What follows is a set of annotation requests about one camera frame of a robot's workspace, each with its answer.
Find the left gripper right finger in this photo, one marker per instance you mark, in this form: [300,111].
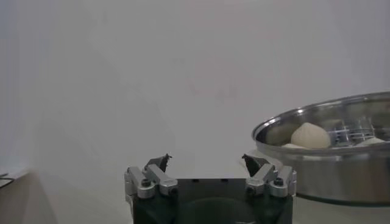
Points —
[268,182]

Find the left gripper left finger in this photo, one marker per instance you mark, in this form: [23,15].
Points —
[152,185]

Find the white steamed baozi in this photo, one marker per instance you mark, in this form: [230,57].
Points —
[310,137]

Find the stainless steel steamer basket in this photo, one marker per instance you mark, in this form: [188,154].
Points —
[335,176]

